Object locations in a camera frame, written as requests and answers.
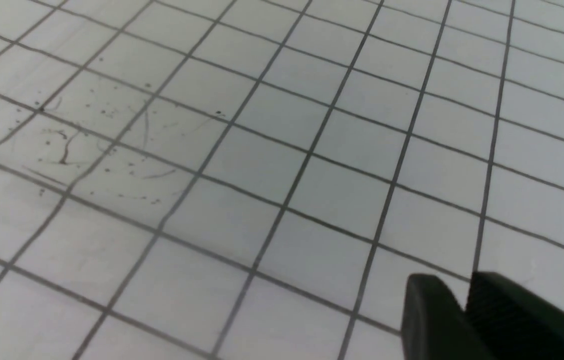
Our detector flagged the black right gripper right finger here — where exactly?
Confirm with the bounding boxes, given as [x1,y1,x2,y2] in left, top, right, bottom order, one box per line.
[465,272,564,360]

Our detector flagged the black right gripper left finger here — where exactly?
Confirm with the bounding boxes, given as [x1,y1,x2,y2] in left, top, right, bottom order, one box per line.
[401,274,495,360]

